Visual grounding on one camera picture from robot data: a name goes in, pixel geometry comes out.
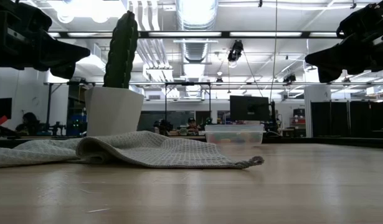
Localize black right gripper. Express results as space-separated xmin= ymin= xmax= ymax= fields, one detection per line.
xmin=304 ymin=1 xmax=383 ymax=83

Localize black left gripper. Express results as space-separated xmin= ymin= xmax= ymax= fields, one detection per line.
xmin=0 ymin=0 xmax=92 ymax=80

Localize clear plastic tupperware container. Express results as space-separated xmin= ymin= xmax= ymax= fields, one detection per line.
xmin=204 ymin=124 xmax=266 ymax=147

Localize black room divider panels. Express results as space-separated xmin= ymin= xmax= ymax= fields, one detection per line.
xmin=310 ymin=100 xmax=383 ymax=138

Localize green cactus plant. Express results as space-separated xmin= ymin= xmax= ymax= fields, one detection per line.
xmin=103 ymin=10 xmax=139 ymax=90

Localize white hexagonal plant pot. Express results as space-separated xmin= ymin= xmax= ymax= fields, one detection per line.
xmin=84 ymin=86 xmax=145 ymax=138

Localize person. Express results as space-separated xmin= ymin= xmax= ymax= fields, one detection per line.
xmin=15 ymin=111 xmax=41 ymax=136
xmin=186 ymin=117 xmax=202 ymax=135

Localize black computer monitor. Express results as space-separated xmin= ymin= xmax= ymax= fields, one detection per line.
xmin=229 ymin=95 xmax=270 ymax=122

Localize grey waffle dish cloth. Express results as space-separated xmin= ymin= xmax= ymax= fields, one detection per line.
xmin=0 ymin=130 xmax=265 ymax=170

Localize black wall screen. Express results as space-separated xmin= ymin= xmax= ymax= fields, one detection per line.
xmin=0 ymin=97 xmax=13 ymax=121

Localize black overhead camera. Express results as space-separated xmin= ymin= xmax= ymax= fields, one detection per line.
xmin=227 ymin=39 xmax=245 ymax=63

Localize black background rig frame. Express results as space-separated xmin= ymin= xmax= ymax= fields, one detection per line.
xmin=164 ymin=82 xmax=212 ymax=125

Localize silver ventilation duct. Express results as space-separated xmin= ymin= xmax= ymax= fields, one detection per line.
xmin=175 ymin=0 xmax=219 ymax=63

